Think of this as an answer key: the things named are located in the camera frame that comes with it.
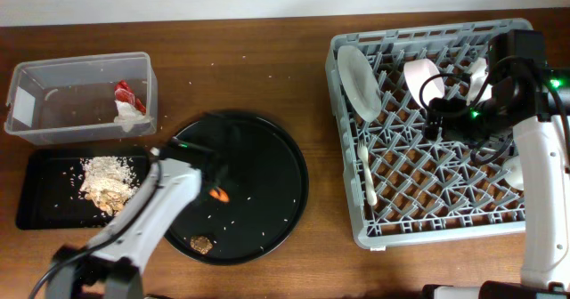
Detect grey plate with food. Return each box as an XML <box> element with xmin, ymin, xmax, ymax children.
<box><xmin>338</xmin><ymin>45</ymin><xmax>381</xmax><ymax>123</ymax></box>

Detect orange carrot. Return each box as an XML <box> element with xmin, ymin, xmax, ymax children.
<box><xmin>208</xmin><ymin>187</ymin><xmax>230</xmax><ymax>203</ymax></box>

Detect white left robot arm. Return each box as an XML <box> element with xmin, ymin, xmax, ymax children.
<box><xmin>28</xmin><ymin>137</ymin><xmax>227</xmax><ymax>298</ymax></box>

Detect white tissue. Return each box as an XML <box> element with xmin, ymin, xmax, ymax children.
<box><xmin>113</xmin><ymin>101</ymin><xmax>156</xmax><ymax>136</ymax></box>

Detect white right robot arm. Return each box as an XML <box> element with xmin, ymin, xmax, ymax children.
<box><xmin>414</xmin><ymin>29</ymin><xmax>569</xmax><ymax>298</ymax></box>

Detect black square bin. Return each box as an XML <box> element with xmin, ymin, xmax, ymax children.
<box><xmin>15</xmin><ymin>147</ymin><xmax>150</xmax><ymax>230</ymax></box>

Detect brown cookie piece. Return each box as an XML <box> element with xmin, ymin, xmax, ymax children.
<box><xmin>190</xmin><ymin>236</ymin><xmax>213</xmax><ymax>255</ymax></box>

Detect cream cup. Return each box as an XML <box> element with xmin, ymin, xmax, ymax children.
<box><xmin>502</xmin><ymin>156</ymin><xmax>524</xmax><ymax>190</ymax></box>

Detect pink bowl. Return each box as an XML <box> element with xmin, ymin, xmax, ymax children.
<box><xmin>403</xmin><ymin>59</ymin><xmax>445</xmax><ymax>105</ymax></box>

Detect red snack wrapper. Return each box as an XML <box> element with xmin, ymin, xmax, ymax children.
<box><xmin>114</xmin><ymin>80</ymin><xmax>146</xmax><ymax>115</ymax></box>

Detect grey dishwasher rack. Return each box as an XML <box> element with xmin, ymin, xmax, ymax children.
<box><xmin>325</xmin><ymin>19</ymin><xmax>534</xmax><ymax>250</ymax></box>

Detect pile of rice scraps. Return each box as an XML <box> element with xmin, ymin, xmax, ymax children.
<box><xmin>61</xmin><ymin>156</ymin><xmax>140</xmax><ymax>217</ymax></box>

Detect clear plastic waste bin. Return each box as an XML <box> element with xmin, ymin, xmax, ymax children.
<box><xmin>4</xmin><ymin>52</ymin><xmax>158</xmax><ymax>145</ymax></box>

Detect round black tray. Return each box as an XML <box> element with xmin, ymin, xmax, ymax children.
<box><xmin>165</xmin><ymin>110</ymin><xmax>309</xmax><ymax>265</ymax></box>

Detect white plastic fork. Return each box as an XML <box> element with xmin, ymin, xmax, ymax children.
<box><xmin>357</xmin><ymin>139</ymin><xmax>378</xmax><ymax>206</ymax></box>

